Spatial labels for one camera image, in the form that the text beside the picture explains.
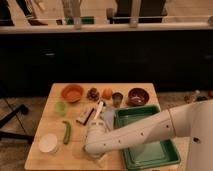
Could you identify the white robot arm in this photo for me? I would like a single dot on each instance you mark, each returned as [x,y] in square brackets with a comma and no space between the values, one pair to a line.
[193,120]

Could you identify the dark red bowl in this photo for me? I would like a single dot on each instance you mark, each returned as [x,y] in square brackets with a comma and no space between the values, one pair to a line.
[138,97]

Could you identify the orange bowl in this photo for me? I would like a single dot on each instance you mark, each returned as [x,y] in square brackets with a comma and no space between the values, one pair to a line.
[72,93]

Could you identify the orange fruit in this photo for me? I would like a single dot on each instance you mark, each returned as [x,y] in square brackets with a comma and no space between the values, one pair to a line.
[107,93]

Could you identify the small metal cup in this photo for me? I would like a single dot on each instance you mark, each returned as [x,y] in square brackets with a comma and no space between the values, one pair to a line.
[117,99]

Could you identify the brown pine cone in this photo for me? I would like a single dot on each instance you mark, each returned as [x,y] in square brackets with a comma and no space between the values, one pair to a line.
[93,94]

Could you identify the grey triangular cloth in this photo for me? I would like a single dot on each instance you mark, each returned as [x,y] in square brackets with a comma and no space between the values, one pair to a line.
[108,116]

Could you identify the light green cup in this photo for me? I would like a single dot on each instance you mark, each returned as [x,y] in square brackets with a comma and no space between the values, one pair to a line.
[60,108]

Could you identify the green cucumber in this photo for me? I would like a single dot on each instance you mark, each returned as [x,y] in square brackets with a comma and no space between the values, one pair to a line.
[67,134]

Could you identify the dark counter cabinet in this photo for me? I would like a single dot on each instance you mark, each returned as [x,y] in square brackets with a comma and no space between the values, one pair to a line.
[32,59]

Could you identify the white round container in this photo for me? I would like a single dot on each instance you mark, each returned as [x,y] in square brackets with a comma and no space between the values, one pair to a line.
[48,143]

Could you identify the green plastic tray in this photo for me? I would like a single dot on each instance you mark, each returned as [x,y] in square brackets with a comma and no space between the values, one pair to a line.
[146,156]

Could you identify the black chair base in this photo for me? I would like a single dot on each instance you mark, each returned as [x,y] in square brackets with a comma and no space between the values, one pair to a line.
[10,125]

